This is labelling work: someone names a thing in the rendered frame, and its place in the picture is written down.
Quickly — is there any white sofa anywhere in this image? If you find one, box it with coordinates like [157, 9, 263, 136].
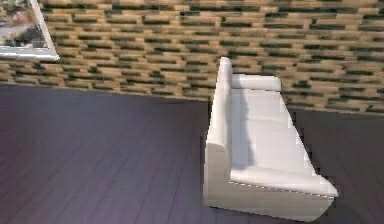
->
[203, 56, 339, 223]

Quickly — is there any white framed window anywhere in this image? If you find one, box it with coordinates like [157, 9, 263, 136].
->
[0, 0, 61, 62]

